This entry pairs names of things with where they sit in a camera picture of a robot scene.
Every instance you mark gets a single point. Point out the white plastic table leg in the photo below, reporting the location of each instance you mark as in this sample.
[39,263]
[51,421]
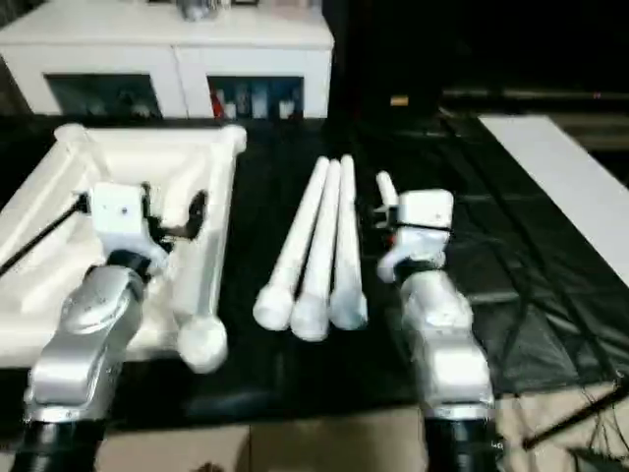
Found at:
[385,187]
[295,246]
[319,255]
[349,246]

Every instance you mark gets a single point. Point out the white plastic table top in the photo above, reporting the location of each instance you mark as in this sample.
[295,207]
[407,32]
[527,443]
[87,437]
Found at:
[44,255]

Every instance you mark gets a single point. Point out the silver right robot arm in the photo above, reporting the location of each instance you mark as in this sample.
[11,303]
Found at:
[447,354]

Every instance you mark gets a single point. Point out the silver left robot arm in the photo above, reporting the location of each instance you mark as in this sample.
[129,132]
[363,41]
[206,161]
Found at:
[83,334]

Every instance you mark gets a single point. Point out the small yellow label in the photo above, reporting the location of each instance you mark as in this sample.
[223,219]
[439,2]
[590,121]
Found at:
[399,100]

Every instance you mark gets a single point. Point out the white cabinet with glass doors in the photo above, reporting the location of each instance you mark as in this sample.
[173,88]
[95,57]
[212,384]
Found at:
[172,59]

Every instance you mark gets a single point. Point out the black table mat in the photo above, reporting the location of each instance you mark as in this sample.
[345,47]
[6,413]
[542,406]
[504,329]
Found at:
[275,373]

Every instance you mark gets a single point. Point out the white flat board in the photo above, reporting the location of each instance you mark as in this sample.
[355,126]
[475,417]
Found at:
[565,187]

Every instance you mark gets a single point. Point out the black white spotted toy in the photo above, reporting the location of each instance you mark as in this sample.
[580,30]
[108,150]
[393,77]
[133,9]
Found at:
[196,10]

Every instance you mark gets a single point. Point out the black cabinet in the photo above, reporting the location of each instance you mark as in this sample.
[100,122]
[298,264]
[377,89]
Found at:
[491,49]

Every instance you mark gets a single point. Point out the black metal table leg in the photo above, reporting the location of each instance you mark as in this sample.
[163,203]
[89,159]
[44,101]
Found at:
[575,418]

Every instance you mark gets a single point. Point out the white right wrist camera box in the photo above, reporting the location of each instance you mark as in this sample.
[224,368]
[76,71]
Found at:
[425,211]

